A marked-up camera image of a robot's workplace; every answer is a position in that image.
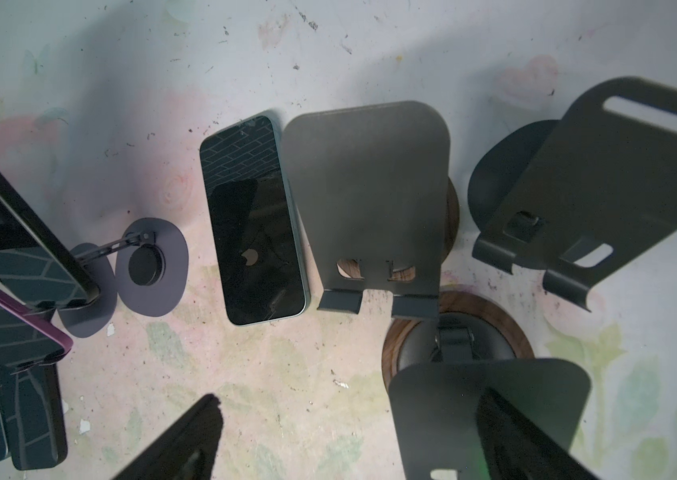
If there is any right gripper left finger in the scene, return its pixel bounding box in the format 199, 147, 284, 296
114, 394, 224, 479

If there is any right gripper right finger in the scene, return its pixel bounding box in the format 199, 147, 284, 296
475, 388, 596, 480

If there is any purple-edged phone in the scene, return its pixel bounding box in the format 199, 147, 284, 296
0, 290, 74, 372

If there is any black phone stand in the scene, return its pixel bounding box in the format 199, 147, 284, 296
467, 77, 677, 307

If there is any wood-base grey phone stand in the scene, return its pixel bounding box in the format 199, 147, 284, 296
280, 101, 450, 320

